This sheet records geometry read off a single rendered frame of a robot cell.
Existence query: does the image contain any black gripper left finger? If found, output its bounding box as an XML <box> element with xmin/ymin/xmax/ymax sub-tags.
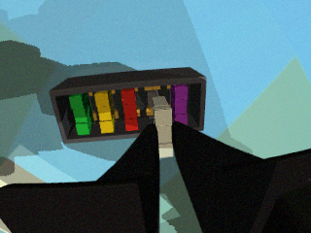
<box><xmin>0</xmin><ymin>124</ymin><xmax>159</xmax><ymax>233</ymax></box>

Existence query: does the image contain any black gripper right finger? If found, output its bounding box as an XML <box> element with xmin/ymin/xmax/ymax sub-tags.
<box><xmin>171</xmin><ymin>121</ymin><xmax>311</xmax><ymax>233</ymax></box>

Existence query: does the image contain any purple fuse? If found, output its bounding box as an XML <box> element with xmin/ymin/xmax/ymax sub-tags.
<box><xmin>171</xmin><ymin>84</ymin><xmax>188</xmax><ymax>125</ymax></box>

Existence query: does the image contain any dark grey fuse block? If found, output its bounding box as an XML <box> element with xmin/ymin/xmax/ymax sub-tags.
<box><xmin>50</xmin><ymin>67</ymin><xmax>206</xmax><ymax>144</ymax></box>

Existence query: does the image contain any red fuse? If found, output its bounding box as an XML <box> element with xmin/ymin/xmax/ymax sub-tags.
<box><xmin>121</xmin><ymin>88</ymin><xmax>139</xmax><ymax>131</ymax></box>

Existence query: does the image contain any cream square tray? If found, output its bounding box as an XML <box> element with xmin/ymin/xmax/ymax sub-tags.
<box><xmin>0</xmin><ymin>159</ymin><xmax>43</xmax><ymax>233</ymax></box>

